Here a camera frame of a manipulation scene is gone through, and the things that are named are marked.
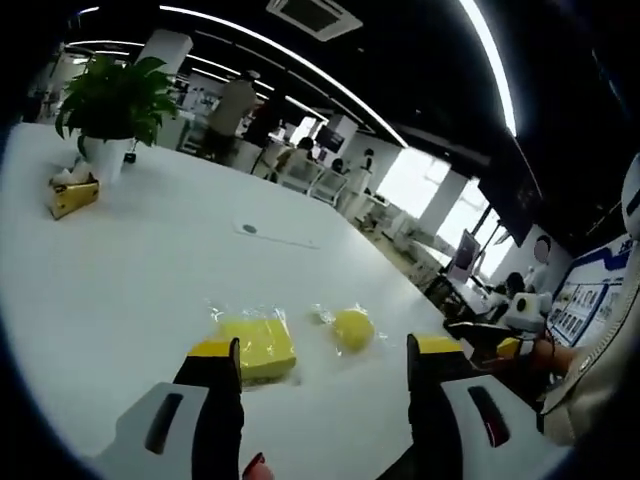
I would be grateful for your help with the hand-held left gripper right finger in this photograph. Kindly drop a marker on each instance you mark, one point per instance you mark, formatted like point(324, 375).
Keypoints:
point(465, 410)

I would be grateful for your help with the person's right hand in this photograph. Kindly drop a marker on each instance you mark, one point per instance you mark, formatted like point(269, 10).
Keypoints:
point(555, 356)

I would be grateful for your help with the yellow round silicone block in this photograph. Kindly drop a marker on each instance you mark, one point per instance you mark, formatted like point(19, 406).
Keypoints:
point(354, 329)

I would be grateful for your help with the yellow tissue box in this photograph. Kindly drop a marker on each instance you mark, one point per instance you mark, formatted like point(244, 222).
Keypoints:
point(75, 196)

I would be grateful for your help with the dark computer monitor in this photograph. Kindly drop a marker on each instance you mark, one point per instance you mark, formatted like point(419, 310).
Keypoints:
point(332, 138)

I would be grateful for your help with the yellow rectangular silicone block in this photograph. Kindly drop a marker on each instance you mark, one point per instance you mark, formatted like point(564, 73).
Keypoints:
point(262, 347)

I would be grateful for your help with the white office chair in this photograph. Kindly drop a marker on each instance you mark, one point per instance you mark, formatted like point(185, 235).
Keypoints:
point(302, 176)
point(331, 186)

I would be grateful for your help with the white plant pot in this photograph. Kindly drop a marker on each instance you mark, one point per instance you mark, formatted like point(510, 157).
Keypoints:
point(107, 157)

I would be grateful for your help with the green potted plant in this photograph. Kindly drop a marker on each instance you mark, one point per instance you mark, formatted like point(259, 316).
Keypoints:
point(117, 95)

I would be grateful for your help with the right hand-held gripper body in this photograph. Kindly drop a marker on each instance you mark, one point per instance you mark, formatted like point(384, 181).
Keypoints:
point(527, 306)

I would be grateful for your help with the small black object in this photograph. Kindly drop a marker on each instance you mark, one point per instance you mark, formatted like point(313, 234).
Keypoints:
point(131, 156)

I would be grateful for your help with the black hanging screen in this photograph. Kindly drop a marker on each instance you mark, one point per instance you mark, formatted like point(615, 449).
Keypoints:
point(515, 197)

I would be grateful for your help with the curved ceiling light strip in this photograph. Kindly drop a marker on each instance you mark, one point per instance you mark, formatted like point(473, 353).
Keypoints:
point(492, 55)

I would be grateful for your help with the wall poster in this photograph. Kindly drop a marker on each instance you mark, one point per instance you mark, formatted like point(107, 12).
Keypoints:
point(585, 295)

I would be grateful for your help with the ceiling air vent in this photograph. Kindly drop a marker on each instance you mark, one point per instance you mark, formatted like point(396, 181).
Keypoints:
point(314, 16)

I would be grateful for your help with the long ceiling light strip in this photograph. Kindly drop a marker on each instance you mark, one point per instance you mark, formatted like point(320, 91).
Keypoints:
point(280, 52)

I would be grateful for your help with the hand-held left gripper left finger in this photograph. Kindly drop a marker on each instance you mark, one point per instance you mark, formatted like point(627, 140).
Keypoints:
point(150, 415)

